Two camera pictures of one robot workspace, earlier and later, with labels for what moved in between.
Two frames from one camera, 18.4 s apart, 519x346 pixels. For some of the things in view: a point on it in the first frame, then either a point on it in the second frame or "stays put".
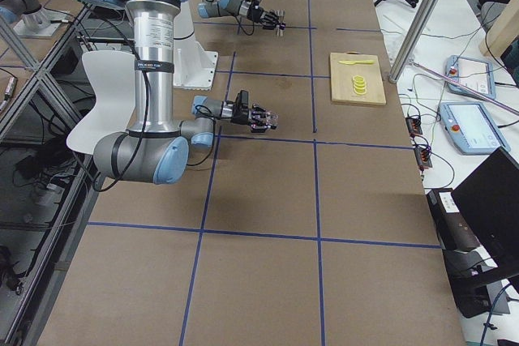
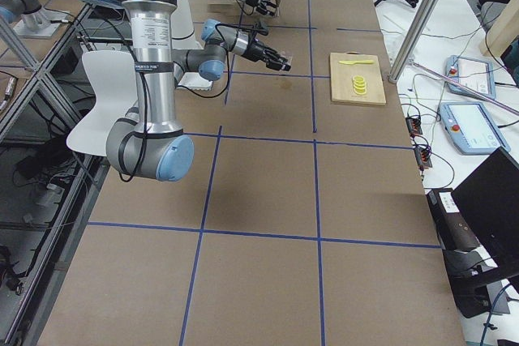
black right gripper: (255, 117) -> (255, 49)
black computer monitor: (489, 198) stays put
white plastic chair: (113, 74) stays put
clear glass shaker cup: (272, 118) -> (285, 55)
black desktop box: (454, 230) stays put
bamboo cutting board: (356, 79) stays put
